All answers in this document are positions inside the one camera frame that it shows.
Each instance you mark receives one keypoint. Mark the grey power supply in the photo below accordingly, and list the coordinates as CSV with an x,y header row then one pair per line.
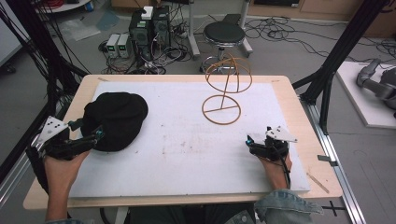
x,y
124,45
112,45

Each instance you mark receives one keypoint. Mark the person's right hand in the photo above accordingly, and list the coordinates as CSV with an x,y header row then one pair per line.
x,y
275,175

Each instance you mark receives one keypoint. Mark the small white box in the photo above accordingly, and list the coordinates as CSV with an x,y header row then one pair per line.
x,y
147,12

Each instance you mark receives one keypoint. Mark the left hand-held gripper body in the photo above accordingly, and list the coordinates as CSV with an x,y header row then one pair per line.
x,y
51,128

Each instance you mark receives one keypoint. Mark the black metal frame post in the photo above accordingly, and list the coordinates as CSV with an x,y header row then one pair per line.
x,y
34,37
342,46

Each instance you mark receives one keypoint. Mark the white cabinet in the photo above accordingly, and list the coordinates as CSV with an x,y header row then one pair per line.
x,y
7,37

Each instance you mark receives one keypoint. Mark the aluminium rail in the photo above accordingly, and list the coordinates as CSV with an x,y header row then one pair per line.
x,y
333,174
15,180

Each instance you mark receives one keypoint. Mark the white table mat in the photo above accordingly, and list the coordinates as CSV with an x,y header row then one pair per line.
x,y
186,155

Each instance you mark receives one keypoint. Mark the black knit hat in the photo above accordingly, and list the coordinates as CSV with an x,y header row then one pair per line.
x,y
116,119

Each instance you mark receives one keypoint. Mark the white platform board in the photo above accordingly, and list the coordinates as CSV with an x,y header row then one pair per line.
x,y
358,99

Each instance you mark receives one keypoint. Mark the grey metal bracket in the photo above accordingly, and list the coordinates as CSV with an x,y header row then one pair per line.
x,y
327,159

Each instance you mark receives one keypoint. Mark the person's lap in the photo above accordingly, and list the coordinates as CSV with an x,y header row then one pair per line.
x,y
186,215

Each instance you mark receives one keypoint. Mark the grey robot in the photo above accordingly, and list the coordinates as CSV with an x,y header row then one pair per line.
x,y
378,85

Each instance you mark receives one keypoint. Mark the person's left hand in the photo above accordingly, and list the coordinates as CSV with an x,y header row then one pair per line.
x,y
63,171

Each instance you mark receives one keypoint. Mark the black computer tower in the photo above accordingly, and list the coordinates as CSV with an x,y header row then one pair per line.
x,y
161,26
140,35

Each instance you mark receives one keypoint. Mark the clear plastic sheet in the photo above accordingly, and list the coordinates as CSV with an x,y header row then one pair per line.
x,y
79,28

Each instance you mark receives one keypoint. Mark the black round stool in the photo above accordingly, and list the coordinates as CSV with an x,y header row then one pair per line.
x,y
224,32

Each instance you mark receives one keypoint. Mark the thin wooden stick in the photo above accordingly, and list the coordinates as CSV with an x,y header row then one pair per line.
x,y
317,183

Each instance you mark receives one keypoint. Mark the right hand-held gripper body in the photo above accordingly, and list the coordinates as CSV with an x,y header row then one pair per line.
x,y
277,141

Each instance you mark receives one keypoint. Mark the white desk leg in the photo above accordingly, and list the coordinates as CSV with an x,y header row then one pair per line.
x,y
193,31
246,31

